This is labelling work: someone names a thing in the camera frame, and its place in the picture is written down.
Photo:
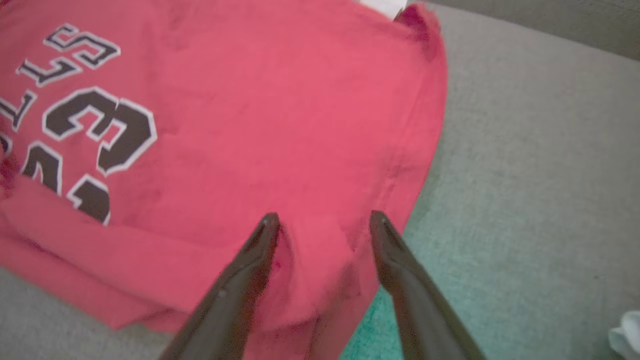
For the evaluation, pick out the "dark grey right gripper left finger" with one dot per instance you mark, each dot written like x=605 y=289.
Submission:
x=225 y=310

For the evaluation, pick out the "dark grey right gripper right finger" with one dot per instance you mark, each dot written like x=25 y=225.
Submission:
x=425 y=315

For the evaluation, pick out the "red basketball jersey white sleeves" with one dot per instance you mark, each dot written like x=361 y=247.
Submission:
x=275 y=125

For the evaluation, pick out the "white crumpled cloth piece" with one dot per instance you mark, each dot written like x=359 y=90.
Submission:
x=627 y=340

